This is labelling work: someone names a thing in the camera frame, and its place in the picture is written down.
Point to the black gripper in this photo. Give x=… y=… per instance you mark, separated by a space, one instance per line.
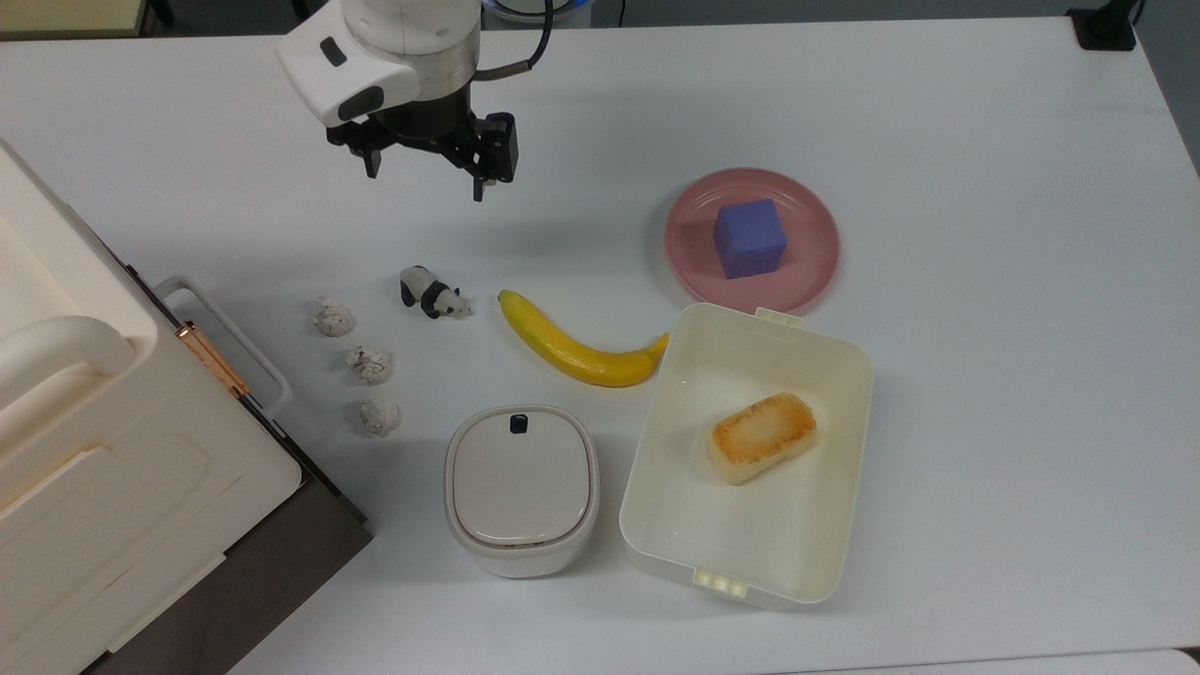
x=427 y=117

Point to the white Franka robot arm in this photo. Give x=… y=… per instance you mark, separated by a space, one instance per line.
x=394 y=37

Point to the cream open plastic bin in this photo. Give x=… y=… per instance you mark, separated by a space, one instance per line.
x=797 y=544

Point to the small panda figurine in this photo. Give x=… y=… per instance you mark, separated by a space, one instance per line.
x=427 y=291

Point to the white crumpled lump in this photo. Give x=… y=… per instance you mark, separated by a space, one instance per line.
x=380 y=417
x=370 y=365
x=334 y=318

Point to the yellow banana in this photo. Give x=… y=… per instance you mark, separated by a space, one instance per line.
x=581 y=358

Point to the pink round plate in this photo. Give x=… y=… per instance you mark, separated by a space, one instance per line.
x=694 y=244

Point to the copper tape strip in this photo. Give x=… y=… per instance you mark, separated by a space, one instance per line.
x=214 y=359

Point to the purple cube block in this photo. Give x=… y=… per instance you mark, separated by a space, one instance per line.
x=750 y=239

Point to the white lidded round container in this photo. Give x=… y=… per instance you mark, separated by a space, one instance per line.
x=520 y=483

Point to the toasted bread piece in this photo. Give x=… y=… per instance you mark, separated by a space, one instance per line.
x=761 y=437

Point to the black table clamp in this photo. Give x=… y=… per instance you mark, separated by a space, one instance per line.
x=1104 y=28

